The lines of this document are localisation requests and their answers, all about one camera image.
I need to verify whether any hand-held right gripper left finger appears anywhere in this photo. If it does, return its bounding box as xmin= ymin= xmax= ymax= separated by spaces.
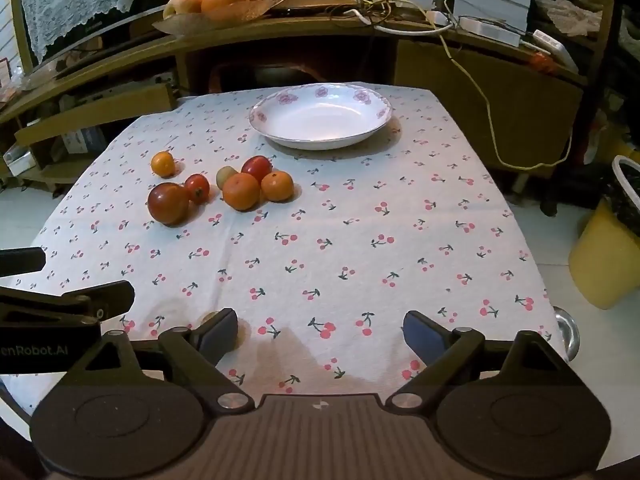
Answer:
xmin=60 ymin=308 xmax=253 ymax=413

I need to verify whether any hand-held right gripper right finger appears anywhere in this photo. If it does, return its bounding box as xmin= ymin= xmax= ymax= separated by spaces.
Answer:
xmin=385 ymin=310 xmax=576 ymax=413

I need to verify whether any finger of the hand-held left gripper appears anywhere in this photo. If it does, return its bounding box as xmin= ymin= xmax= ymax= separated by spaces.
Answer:
xmin=0 ymin=280 xmax=136 ymax=329
xmin=0 ymin=247 xmax=47 ymax=277

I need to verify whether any large dark red tomato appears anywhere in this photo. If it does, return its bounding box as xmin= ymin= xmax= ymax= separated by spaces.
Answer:
xmin=147 ymin=182 xmax=191 ymax=226

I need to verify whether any large orange mandarin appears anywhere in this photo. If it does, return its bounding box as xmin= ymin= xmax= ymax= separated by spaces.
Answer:
xmin=222 ymin=172 xmax=261 ymax=211

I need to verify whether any small red tomato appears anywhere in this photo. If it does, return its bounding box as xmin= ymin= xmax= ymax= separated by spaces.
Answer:
xmin=184 ymin=173 xmax=211 ymax=206

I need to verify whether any small orange kumquat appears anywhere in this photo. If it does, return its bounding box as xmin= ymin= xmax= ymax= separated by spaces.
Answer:
xmin=151 ymin=151 xmax=176 ymax=178

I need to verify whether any white floral plate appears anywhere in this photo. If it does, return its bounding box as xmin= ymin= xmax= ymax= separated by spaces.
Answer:
xmin=249 ymin=83 xmax=392 ymax=151

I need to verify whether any cherry print tablecloth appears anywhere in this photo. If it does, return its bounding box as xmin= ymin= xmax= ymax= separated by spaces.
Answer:
xmin=10 ymin=82 xmax=571 ymax=411

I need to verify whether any steel round object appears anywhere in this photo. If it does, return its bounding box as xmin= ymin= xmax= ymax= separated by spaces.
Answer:
xmin=552 ymin=305 xmax=581 ymax=362

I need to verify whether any yellow plastic bin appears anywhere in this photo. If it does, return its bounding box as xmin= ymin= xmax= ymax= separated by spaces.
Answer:
xmin=567 ymin=195 xmax=640 ymax=311

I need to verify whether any black flat screen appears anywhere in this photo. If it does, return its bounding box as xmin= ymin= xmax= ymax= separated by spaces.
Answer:
xmin=31 ymin=7 xmax=167 ymax=70

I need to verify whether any wooden desk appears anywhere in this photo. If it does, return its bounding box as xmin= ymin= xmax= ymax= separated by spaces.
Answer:
xmin=0 ymin=0 xmax=591 ymax=188

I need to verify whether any white rimmed waste basket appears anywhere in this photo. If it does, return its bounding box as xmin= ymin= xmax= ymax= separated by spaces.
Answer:
xmin=611 ymin=155 xmax=640 ymax=241

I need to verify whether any glass fruit tray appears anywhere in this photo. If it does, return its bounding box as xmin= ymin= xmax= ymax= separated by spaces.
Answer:
xmin=152 ymin=0 xmax=273 ymax=37

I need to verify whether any yellow apple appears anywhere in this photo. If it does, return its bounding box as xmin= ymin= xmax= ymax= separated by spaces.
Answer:
xmin=164 ymin=0 xmax=205 ymax=17

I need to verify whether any large orange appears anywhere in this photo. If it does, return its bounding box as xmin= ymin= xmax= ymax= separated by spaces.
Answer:
xmin=201 ymin=0 xmax=249 ymax=21

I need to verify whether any black tablet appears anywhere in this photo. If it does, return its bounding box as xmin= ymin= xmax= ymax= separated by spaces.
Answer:
xmin=272 ymin=2 xmax=351 ymax=17

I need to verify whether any crumpled plastic bag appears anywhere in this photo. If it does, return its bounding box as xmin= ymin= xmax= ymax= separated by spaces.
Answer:
xmin=540 ymin=0 xmax=602 ymax=37

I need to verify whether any yellow cable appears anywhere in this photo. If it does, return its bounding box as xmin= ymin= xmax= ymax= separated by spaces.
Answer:
xmin=439 ymin=29 xmax=574 ymax=171

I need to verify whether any thick white cable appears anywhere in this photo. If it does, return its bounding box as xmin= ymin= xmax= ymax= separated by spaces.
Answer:
xmin=345 ymin=7 xmax=457 ymax=37

